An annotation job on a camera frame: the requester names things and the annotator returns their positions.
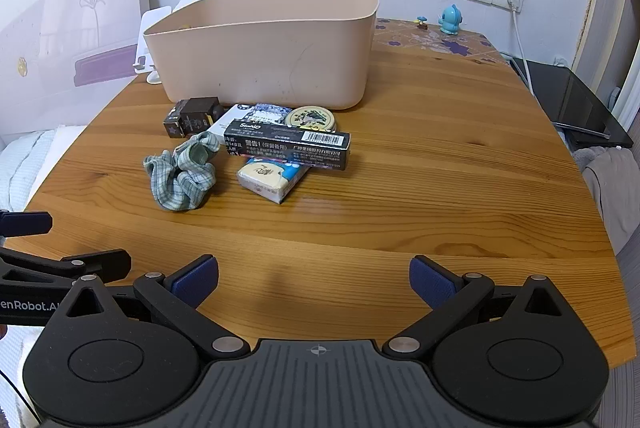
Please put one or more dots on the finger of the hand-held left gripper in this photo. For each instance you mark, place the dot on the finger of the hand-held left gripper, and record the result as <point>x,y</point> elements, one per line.
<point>107,265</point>
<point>27,223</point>

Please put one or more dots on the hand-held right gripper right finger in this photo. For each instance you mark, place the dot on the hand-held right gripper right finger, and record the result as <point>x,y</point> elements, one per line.
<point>430,282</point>

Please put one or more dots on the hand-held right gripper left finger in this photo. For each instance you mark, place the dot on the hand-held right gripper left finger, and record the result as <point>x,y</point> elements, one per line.
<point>197,282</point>

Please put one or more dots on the green checked cloth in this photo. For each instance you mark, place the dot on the green checked cloth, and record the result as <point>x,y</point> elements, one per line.
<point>187,180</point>

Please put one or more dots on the tissue packet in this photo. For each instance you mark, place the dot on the tissue packet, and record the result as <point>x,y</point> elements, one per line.
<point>265,180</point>

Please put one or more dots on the small dark brown box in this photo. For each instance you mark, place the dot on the small dark brown box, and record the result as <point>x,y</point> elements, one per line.
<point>171,123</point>

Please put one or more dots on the long black box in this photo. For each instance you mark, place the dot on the long black box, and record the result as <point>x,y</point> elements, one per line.
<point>285,147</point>

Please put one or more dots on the small black box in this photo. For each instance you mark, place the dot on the small black box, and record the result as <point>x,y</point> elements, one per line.
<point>200,115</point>

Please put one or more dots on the white printed box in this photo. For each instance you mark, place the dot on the white printed box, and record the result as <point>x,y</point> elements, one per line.
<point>240,112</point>

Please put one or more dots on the round green tin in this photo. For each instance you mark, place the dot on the round green tin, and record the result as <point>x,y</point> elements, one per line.
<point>312,117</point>

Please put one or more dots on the beige plastic storage bin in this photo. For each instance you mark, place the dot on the beige plastic storage bin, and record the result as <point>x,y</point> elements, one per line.
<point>270,52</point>

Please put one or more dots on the pink floral bed headboard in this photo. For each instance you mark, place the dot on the pink floral bed headboard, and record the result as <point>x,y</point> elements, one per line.
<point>55,32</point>

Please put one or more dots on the grey cloth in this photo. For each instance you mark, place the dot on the grey cloth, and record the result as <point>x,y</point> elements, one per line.
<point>607,188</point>

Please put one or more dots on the black tablet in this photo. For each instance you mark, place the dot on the black tablet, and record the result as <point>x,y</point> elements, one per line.
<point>575,100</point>

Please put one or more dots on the white plastic stand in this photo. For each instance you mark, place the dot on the white plastic stand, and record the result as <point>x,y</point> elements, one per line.
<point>152,20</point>

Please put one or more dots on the purple floral table mat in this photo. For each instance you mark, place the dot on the purple floral table mat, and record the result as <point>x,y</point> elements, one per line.
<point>440,42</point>

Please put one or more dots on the small mushroom figurine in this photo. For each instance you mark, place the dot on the small mushroom figurine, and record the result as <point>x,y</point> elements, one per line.
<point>421,23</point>

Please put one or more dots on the blue toy figurine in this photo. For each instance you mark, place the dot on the blue toy figurine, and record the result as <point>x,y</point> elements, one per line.
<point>449,21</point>

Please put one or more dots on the light wooden cabinet edge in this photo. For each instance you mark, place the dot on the light wooden cabinet edge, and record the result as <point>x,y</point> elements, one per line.
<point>612,7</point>

